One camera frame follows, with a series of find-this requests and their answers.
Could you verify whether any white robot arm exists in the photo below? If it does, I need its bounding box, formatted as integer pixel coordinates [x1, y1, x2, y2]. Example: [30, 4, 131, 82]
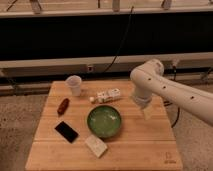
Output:
[130, 59, 213, 126]

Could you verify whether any green ceramic bowl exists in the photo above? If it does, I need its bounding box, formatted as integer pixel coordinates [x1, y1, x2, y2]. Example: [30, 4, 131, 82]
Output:
[87, 105, 122, 138]

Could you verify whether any white sponge block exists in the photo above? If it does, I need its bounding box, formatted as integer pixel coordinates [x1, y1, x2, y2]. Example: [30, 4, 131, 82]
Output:
[85, 135, 108, 158]

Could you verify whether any clear plastic cup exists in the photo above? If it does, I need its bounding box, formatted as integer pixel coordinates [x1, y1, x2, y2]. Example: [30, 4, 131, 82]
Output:
[65, 75, 82, 96]

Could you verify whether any brown sausage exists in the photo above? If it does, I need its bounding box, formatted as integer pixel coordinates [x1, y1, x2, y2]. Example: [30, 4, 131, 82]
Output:
[57, 98, 69, 115]

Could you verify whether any black smartphone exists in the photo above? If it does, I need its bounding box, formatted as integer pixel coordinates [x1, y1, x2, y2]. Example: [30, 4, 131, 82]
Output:
[55, 121, 78, 143]

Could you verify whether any black cable behind table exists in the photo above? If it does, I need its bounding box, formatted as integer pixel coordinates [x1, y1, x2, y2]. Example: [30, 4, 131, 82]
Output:
[163, 99, 181, 128]

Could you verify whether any wall power outlet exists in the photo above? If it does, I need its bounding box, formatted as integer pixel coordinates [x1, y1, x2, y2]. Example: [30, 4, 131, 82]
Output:
[87, 65, 94, 72]

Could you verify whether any black hanging cable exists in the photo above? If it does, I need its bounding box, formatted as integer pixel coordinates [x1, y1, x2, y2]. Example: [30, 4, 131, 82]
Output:
[100, 5, 135, 74]

